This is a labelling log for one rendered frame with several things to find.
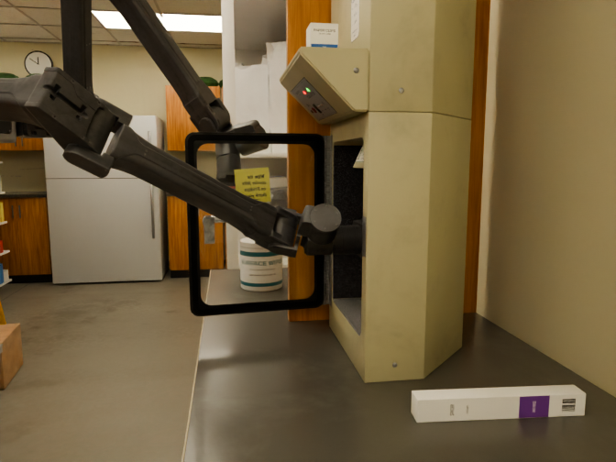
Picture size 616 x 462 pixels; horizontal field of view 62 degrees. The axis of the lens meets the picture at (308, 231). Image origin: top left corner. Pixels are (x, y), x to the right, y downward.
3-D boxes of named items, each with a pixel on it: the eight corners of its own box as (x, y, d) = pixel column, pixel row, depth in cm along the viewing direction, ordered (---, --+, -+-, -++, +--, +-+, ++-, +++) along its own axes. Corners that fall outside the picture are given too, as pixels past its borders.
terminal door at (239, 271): (324, 307, 120) (324, 133, 114) (190, 317, 112) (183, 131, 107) (323, 306, 121) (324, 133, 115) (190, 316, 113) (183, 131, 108)
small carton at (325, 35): (332, 63, 96) (332, 30, 95) (337, 59, 91) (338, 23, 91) (306, 62, 95) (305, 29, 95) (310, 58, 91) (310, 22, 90)
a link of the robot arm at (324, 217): (276, 214, 103) (267, 251, 99) (280, 183, 93) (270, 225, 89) (334, 226, 103) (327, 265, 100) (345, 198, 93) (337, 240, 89)
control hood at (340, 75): (330, 125, 116) (330, 79, 114) (368, 111, 84) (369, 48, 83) (279, 124, 114) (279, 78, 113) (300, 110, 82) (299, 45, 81)
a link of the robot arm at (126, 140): (83, 106, 84) (58, 159, 79) (95, 91, 80) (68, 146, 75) (289, 218, 105) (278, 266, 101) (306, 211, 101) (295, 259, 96)
